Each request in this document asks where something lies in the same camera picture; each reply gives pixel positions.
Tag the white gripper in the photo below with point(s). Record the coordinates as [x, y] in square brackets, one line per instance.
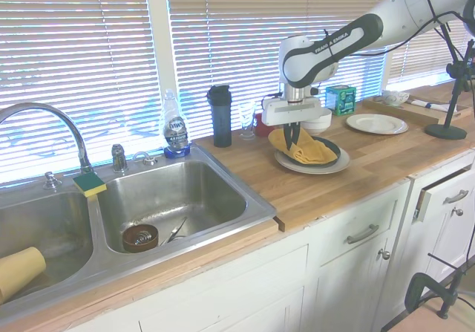
[293, 111]

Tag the yellow towel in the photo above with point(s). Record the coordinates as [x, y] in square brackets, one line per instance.
[315, 150]

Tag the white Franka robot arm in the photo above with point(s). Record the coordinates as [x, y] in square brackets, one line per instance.
[334, 46]

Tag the dark blue plate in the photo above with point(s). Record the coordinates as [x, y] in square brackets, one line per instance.
[333, 148]

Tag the large beige plate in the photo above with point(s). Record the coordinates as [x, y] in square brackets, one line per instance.
[315, 171]

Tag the white dinner plate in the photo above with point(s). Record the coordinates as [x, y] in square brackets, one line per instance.
[375, 124]

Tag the red mug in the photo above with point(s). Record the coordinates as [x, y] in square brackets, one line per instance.
[259, 128]

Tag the clear glass goblet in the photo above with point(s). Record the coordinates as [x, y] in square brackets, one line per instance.
[246, 114]

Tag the green cardboard box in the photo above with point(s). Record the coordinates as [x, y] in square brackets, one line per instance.
[341, 100]

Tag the black shaker bottle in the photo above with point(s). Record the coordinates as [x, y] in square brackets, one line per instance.
[222, 124]

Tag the patterned white bowl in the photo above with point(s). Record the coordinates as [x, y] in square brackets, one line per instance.
[395, 98]

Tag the wooden tray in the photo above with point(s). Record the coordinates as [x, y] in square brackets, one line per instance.
[401, 111]

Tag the white window blind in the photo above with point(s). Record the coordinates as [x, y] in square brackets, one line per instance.
[74, 49]
[241, 31]
[408, 68]

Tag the clear dish soap bottle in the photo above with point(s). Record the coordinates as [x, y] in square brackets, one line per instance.
[176, 127]

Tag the stainless steel double sink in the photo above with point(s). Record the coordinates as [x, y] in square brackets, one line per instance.
[178, 194]

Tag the rolled white napkin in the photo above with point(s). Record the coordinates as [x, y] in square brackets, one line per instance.
[439, 106]

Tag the black round-base stand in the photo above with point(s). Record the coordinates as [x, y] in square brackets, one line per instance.
[445, 131]

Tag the round metal cabinet knob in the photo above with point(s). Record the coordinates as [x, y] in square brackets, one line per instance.
[459, 212]
[385, 254]

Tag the white counter cabinet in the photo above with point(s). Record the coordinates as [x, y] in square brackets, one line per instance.
[222, 291]

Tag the metal whisk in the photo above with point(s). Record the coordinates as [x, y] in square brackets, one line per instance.
[143, 237]

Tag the dark C-clamp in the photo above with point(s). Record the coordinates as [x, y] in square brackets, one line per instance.
[413, 291]

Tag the brown bowl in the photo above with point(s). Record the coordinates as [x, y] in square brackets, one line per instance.
[128, 244]

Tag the yellow green sponge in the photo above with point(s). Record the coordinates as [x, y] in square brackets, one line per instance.
[89, 185]

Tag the chrome gooseneck faucet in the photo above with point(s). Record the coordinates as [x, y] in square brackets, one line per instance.
[82, 150]

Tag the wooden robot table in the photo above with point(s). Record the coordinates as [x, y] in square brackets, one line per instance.
[445, 324]

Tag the yellow plastic cup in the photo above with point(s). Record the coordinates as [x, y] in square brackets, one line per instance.
[18, 272]

